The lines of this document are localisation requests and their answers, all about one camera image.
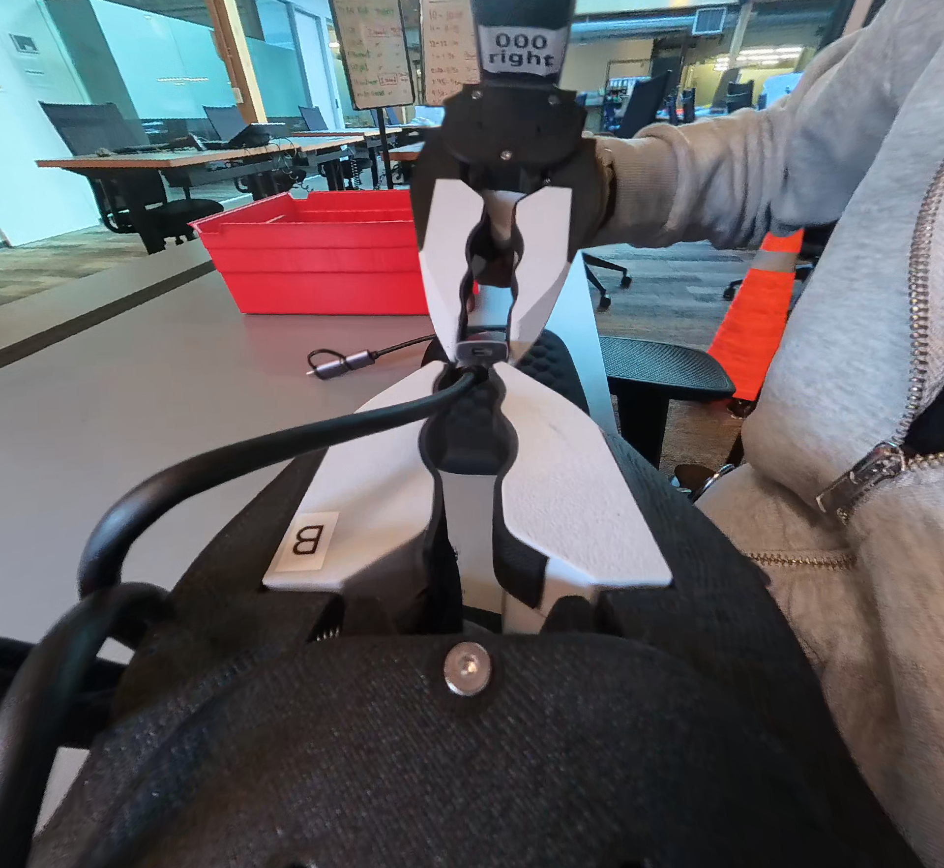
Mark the black laptop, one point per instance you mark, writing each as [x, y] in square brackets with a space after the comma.
[228, 127]

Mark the orange traffic cone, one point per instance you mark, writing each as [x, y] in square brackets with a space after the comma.
[752, 322]

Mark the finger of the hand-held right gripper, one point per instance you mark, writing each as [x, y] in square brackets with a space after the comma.
[442, 256]
[549, 256]

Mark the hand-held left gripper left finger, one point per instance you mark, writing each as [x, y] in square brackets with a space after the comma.
[369, 506]

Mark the wooden support post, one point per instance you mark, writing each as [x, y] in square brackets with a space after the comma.
[221, 12]

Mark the red divided storage bin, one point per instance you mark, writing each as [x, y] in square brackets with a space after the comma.
[310, 270]

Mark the person's right hand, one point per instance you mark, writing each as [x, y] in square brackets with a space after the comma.
[606, 189]

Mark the silver grey usb hub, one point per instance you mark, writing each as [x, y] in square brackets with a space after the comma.
[483, 351]

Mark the person's torso in grey hoodie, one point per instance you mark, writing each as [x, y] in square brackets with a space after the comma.
[848, 624]

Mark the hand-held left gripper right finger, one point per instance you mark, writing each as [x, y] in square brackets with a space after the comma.
[582, 499]

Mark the person's right forearm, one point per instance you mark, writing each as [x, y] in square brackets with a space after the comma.
[700, 174]

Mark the wooden office desk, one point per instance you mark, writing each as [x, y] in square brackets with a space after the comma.
[184, 158]

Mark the handwritten whiteboard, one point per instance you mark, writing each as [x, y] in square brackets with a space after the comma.
[369, 49]
[442, 34]

